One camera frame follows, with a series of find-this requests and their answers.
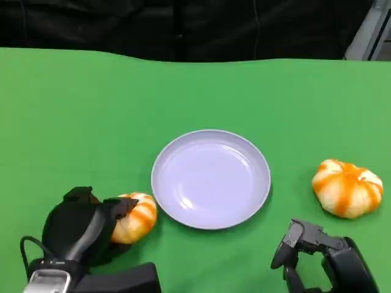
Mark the grey metal frame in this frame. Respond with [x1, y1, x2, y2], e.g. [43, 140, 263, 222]
[344, 0, 391, 61]

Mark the lilac plate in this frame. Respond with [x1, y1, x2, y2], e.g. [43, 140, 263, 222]
[150, 129, 272, 230]

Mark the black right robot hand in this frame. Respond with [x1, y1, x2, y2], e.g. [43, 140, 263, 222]
[271, 218, 381, 293]

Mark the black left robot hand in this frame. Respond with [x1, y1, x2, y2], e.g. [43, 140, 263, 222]
[42, 186, 140, 268]

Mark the green table cloth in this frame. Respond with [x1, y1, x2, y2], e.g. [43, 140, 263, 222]
[0, 47, 391, 293]

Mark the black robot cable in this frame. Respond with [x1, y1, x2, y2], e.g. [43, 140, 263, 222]
[20, 235, 47, 273]

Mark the black backdrop curtain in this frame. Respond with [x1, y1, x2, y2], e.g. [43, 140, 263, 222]
[0, 0, 377, 63]

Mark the orange and white bread roll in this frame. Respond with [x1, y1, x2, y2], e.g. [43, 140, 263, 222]
[110, 192, 158, 244]
[311, 158, 384, 219]

